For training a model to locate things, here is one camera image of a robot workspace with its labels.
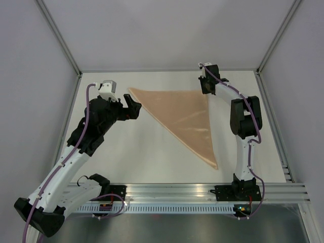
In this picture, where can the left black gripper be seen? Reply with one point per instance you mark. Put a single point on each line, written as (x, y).
(131, 112)

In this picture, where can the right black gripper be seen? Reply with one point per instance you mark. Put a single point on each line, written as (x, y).
(204, 90)

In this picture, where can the peach cloth napkin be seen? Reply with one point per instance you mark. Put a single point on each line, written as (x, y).
(185, 114)

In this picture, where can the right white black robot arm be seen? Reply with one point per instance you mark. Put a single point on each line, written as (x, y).
(245, 124)

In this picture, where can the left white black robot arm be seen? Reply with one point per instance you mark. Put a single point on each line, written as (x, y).
(48, 206)

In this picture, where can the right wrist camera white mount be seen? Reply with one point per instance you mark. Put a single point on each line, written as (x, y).
(204, 67)

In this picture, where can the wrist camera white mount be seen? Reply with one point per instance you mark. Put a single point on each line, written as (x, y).
(106, 90)
(204, 67)

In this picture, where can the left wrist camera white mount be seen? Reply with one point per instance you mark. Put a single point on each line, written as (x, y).
(106, 90)

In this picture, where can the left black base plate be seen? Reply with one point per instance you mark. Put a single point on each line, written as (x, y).
(114, 189)

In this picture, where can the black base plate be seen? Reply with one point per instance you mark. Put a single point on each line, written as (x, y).
(114, 189)
(227, 193)

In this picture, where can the white slotted cable duct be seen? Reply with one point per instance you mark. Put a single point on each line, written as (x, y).
(133, 208)

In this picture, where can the aluminium frame left post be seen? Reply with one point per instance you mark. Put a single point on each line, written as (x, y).
(58, 35)

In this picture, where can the aluminium frame post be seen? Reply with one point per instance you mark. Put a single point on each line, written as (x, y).
(279, 34)
(58, 35)

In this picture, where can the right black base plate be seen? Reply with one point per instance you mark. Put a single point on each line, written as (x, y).
(227, 193)

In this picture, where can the aluminium frame right post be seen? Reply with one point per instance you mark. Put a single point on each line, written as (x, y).
(279, 34)

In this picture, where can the aluminium front rail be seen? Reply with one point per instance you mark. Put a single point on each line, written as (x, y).
(272, 193)

